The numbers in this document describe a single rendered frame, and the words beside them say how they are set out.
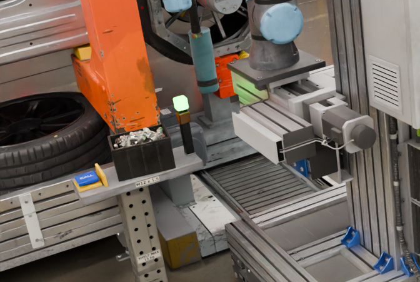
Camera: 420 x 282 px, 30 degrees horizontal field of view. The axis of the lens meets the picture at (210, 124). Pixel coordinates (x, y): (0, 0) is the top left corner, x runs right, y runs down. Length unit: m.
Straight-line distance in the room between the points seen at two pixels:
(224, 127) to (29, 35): 0.95
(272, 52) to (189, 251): 0.96
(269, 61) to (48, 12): 1.15
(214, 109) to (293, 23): 1.44
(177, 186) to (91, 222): 0.40
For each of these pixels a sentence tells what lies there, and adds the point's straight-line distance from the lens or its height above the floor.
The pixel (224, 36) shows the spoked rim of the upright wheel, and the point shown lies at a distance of 3.40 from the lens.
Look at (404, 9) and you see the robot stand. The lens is 1.87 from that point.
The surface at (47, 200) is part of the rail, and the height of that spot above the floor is 0.34.
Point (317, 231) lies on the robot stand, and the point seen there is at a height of 0.21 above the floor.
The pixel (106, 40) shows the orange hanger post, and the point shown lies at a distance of 2.68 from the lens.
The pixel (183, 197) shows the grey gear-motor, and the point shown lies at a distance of 3.19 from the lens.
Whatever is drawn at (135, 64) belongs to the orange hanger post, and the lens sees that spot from 2.72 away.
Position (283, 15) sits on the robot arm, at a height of 1.01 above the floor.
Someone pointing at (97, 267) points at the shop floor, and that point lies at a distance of 3.08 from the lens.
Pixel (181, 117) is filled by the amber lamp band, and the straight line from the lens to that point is 2.66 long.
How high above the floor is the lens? 1.56
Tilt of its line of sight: 22 degrees down
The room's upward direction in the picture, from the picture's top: 10 degrees counter-clockwise
